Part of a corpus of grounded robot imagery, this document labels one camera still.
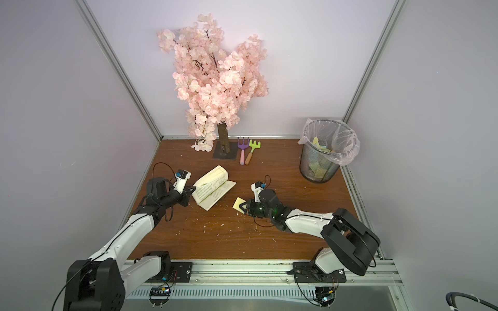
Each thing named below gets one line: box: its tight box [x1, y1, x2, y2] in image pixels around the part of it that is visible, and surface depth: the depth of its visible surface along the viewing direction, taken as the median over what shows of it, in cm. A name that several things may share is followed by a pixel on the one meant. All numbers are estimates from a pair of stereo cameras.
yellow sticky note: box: [232, 196, 248, 214], surface depth 84 cm
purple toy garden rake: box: [237, 136, 250, 166], surface depth 116 cm
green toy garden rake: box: [245, 139, 262, 166], surface depth 116 cm
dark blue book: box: [191, 164, 237, 212], surface depth 90 cm
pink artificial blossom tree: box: [156, 13, 270, 160], surface depth 75 cm
